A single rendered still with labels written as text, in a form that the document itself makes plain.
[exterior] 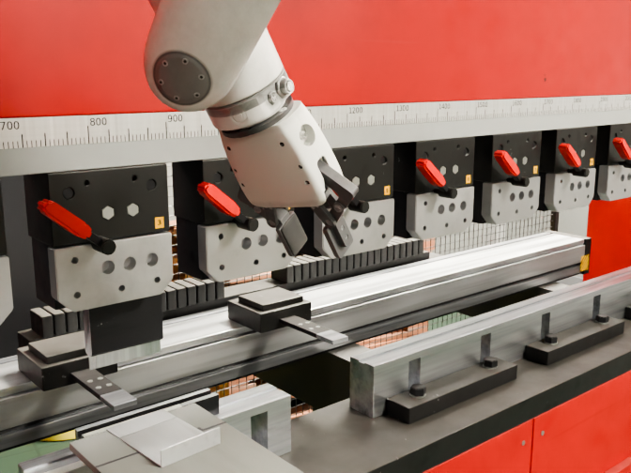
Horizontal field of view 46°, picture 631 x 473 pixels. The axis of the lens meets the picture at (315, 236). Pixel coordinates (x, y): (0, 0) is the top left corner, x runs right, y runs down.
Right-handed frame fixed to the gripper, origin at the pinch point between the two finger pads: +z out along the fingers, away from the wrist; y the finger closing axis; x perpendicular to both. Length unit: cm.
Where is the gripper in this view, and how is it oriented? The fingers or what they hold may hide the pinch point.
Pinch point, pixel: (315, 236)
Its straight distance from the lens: 79.9
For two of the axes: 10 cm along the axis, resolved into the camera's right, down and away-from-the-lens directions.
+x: -4.7, 6.3, -6.2
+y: -8.0, -0.1, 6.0
